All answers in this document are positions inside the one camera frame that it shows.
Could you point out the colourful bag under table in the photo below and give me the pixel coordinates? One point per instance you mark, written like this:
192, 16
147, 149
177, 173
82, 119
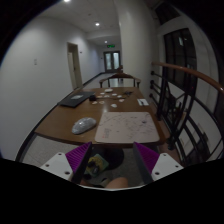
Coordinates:
95, 166

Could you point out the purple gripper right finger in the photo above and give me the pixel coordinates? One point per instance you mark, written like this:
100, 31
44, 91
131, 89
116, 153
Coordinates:
146, 160

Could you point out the person's knee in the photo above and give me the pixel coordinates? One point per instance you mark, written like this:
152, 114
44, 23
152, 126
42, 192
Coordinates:
118, 183

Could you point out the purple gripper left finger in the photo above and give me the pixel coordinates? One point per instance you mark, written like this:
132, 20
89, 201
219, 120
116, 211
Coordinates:
78, 159

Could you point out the grey computer mouse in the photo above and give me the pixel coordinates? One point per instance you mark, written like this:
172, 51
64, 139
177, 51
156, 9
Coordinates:
83, 125

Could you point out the double glass door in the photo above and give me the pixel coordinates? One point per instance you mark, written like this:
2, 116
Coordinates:
111, 61

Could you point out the wooden stair handrail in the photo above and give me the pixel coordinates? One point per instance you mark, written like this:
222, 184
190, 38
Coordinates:
195, 73

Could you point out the black laptop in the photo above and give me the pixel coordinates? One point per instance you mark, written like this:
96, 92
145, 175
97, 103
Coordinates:
75, 99

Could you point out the wooden chair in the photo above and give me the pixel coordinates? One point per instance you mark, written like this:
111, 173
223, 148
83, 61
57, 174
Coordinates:
136, 81

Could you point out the green exit sign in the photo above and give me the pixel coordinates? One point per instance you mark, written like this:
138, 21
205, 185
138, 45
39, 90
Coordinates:
111, 46

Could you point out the side doorway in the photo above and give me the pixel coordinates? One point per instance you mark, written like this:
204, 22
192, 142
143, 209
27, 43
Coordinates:
74, 65

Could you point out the white paper note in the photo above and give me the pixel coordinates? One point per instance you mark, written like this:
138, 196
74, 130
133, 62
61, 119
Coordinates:
142, 102

